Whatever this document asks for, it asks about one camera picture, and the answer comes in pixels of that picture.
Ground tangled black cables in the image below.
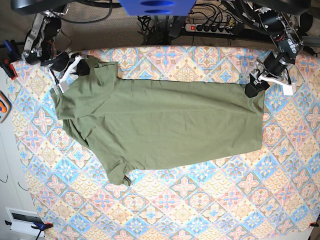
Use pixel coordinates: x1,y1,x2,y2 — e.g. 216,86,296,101
136,15,186,46

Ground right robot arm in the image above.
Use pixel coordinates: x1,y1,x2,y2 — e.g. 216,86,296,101
21,11,80,79

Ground orange grey device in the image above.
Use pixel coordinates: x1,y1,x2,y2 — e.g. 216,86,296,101
0,91,12,123

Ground white power strip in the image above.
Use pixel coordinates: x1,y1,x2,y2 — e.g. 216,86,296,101
184,23,233,35

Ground blue clamp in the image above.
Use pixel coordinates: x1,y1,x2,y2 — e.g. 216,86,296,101
3,219,54,231

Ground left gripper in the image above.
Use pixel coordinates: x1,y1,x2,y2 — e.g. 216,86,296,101
244,52,290,98

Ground olive green t-shirt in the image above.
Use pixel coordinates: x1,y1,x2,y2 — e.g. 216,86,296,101
50,57,265,185

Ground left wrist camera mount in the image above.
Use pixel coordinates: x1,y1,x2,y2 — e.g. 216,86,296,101
249,59,297,96

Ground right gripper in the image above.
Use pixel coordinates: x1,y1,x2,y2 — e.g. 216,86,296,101
41,52,90,76

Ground patterned tile tablecloth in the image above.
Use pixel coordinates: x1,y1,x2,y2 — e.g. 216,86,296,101
6,55,320,240

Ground blue box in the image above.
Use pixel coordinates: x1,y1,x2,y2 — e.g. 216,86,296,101
119,0,196,16

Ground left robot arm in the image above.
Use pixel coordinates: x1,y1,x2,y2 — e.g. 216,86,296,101
244,7,303,98

